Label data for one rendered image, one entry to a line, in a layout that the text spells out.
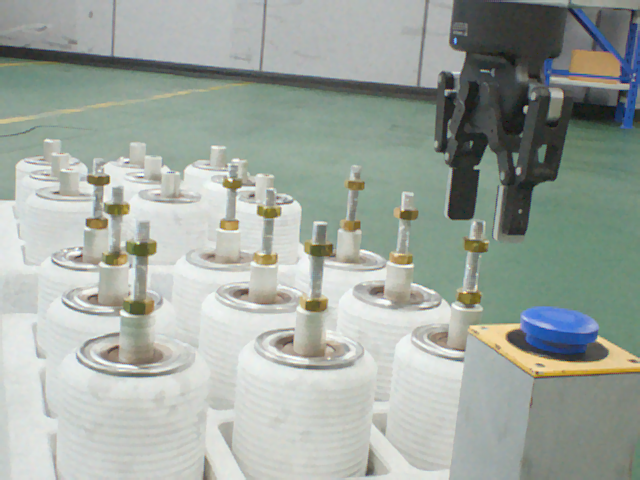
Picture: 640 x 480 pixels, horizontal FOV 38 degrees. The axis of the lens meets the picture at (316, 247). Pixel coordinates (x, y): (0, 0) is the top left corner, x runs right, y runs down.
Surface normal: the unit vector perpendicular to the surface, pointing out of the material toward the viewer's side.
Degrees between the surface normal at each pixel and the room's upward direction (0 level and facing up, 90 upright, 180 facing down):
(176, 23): 90
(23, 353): 0
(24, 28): 90
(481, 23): 90
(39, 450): 0
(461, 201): 90
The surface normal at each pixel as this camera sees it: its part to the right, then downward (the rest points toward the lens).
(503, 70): -0.93, 0.01
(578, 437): 0.33, 0.25
